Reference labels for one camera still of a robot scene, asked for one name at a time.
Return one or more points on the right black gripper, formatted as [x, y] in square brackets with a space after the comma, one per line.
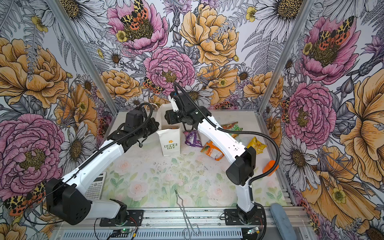
[170, 117]

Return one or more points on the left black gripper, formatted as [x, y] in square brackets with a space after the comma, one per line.
[154, 124]

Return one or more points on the purple snack packet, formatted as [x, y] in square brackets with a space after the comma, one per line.
[192, 139]

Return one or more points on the white paper bag Love Life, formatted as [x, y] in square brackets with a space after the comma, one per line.
[169, 135]

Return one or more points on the orange snack packet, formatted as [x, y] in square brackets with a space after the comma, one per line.
[212, 151]

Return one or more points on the yellow snack packet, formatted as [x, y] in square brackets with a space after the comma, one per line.
[257, 145]

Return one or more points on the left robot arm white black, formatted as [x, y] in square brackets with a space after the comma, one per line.
[66, 197]

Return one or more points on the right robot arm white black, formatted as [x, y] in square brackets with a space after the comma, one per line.
[241, 158]

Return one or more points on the green snack packet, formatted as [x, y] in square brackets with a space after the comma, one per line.
[232, 127]

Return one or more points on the white calculator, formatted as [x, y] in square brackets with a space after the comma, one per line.
[94, 192]

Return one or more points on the left green circuit board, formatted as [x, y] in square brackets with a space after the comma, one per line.
[124, 233]

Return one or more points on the green circuit board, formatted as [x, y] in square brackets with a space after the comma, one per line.
[124, 233]
[252, 231]

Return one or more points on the right green circuit board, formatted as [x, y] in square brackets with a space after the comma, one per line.
[252, 231]

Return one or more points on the grey padded object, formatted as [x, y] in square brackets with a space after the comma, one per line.
[282, 222]

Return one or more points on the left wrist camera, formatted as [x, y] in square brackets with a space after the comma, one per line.
[134, 115]

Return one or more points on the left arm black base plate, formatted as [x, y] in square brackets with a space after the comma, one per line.
[131, 218]

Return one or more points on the aluminium front rail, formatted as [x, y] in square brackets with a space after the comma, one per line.
[192, 223]

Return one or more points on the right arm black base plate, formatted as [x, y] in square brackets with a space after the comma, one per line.
[237, 217]

